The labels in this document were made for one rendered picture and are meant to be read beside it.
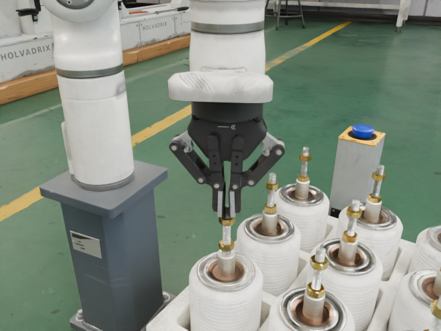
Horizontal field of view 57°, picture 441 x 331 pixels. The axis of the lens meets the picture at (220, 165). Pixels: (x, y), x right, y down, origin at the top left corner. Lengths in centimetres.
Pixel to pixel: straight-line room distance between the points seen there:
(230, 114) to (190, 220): 72
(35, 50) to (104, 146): 186
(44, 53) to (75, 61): 190
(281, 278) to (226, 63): 35
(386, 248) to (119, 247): 41
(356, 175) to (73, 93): 52
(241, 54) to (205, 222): 74
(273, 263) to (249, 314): 9
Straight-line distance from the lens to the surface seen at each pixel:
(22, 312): 92
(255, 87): 34
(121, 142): 62
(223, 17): 37
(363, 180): 82
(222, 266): 52
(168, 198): 119
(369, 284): 57
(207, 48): 38
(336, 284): 56
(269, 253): 59
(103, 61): 57
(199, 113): 40
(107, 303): 74
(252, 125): 42
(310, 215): 68
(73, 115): 60
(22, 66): 239
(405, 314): 57
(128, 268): 69
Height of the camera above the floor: 61
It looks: 26 degrees down
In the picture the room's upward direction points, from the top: straight up
